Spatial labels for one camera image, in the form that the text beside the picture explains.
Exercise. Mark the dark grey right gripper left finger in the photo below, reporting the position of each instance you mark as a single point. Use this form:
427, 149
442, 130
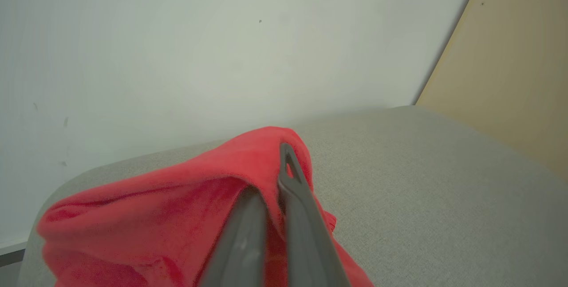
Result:
239, 242

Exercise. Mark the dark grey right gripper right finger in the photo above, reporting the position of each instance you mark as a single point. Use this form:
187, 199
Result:
306, 225

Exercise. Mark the red fleece garment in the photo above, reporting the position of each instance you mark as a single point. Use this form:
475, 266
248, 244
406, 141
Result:
155, 216

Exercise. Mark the grey fabric sofa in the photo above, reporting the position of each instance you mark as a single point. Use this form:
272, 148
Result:
421, 189

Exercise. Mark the white and black baseboard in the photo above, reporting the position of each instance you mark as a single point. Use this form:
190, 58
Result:
11, 253

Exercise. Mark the beige wooden panel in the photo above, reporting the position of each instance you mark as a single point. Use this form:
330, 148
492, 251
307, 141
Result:
510, 65

